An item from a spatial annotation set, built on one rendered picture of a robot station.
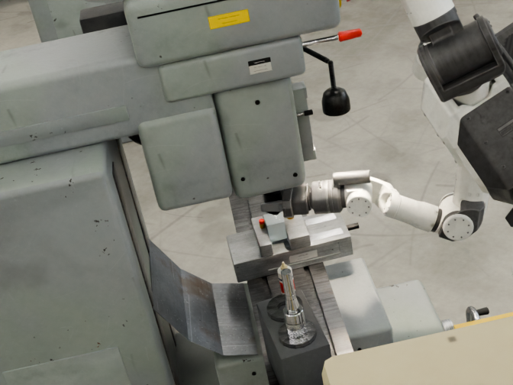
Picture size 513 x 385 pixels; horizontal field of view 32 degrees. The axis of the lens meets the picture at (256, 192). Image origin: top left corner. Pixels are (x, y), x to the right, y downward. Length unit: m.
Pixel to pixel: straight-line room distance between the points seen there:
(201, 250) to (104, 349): 2.08
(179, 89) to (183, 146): 0.15
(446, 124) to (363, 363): 1.59
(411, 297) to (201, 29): 1.18
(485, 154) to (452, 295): 2.03
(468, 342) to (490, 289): 3.56
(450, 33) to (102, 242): 0.92
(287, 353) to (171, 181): 0.50
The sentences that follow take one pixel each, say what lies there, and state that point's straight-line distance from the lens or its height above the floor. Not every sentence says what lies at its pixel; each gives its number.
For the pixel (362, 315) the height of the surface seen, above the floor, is 0.85.
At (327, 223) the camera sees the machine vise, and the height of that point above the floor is 1.00.
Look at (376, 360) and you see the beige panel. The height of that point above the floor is 2.30.
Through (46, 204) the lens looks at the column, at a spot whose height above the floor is 1.51.
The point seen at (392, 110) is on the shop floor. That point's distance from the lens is 5.27.
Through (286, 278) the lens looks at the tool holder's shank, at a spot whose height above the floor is 1.30.
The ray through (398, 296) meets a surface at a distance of 2.81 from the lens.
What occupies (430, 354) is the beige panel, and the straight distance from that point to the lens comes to 0.38.
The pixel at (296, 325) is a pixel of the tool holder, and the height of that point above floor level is 1.17.
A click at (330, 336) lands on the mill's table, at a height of 0.92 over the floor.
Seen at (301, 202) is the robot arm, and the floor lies 1.25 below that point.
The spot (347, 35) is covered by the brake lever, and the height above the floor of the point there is 1.70.
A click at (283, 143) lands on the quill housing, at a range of 2.20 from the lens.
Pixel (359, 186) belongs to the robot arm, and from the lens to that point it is 2.35.
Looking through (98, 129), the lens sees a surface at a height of 1.60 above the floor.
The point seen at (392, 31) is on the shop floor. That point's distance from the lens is 6.23.
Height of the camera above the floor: 2.56
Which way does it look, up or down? 33 degrees down
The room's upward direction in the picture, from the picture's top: 11 degrees counter-clockwise
